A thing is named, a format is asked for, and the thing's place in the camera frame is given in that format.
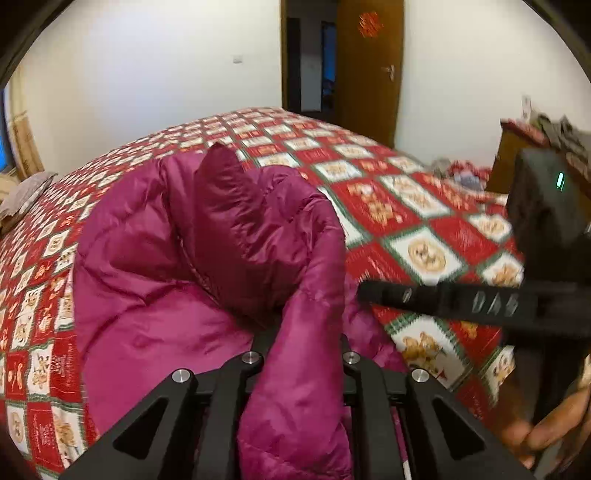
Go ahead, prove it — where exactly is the window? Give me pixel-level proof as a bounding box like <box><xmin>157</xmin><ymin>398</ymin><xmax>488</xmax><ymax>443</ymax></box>
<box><xmin>0</xmin><ymin>90</ymin><xmax>11</xmax><ymax>172</ymax></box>

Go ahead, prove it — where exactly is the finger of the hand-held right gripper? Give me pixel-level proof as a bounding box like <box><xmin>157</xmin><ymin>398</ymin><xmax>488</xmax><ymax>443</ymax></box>
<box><xmin>358</xmin><ymin>277</ymin><xmax>539</xmax><ymax>326</ymax></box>

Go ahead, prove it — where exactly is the brown wooden door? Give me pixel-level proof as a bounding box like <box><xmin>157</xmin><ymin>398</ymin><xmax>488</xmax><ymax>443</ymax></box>
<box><xmin>336</xmin><ymin>0</ymin><xmax>406</xmax><ymax>148</ymax></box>

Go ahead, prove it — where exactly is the pile of grey clothes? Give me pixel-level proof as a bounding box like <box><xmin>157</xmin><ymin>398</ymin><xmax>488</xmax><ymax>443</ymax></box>
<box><xmin>531</xmin><ymin>111</ymin><xmax>591</xmax><ymax>158</ymax></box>

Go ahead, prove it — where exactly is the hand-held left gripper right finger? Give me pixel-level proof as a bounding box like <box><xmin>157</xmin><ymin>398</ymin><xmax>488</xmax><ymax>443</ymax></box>
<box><xmin>341</xmin><ymin>351</ymin><xmax>532</xmax><ymax>480</ymax></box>

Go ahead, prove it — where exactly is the person's right hand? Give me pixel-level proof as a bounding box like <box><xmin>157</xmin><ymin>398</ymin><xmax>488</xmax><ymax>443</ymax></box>
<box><xmin>502</xmin><ymin>354</ymin><xmax>591</xmax><ymax>469</ymax></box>

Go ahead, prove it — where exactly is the heap of clothes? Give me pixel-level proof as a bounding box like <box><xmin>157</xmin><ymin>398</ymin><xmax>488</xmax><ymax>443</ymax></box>
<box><xmin>431</xmin><ymin>157</ymin><xmax>492</xmax><ymax>190</ymax></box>

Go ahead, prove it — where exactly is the brown wooden cabinet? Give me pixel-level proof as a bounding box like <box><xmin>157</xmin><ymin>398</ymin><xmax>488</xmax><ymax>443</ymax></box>
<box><xmin>487</xmin><ymin>119</ymin><xmax>550</xmax><ymax>195</ymax></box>

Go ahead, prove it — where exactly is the dark wooden door frame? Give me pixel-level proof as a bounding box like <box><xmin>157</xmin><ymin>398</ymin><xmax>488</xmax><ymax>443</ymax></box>
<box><xmin>280</xmin><ymin>0</ymin><xmax>340</xmax><ymax>114</ymax></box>

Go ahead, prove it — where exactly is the magenta puffer jacket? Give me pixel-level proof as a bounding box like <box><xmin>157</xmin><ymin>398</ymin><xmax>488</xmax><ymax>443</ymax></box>
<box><xmin>73</xmin><ymin>142</ymin><xmax>411</xmax><ymax>480</ymax></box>

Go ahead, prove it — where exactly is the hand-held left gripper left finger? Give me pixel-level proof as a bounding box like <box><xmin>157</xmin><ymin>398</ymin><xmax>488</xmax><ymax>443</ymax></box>
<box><xmin>60</xmin><ymin>351</ymin><xmax>265</xmax><ymax>480</ymax></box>

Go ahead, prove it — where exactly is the red patterned bedsheet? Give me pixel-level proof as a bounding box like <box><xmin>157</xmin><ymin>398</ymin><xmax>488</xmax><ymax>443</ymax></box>
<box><xmin>0</xmin><ymin>107</ymin><xmax>532</xmax><ymax>476</ymax></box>

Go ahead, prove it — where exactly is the narrow beige floral curtain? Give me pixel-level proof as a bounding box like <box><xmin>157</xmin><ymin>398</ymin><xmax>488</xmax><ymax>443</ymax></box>
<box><xmin>9</xmin><ymin>69</ymin><xmax>45</xmax><ymax>181</ymax></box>

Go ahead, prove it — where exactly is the striped pillow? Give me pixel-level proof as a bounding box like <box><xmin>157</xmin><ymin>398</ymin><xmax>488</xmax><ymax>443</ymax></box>
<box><xmin>0</xmin><ymin>172</ymin><xmax>58</xmax><ymax>221</ymax></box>

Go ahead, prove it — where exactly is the red paper door decoration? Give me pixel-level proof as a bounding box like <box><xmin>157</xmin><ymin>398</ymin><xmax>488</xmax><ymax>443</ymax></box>
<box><xmin>358</xmin><ymin>12</ymin><xmax>380</xmax><ymax>39</ymax></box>

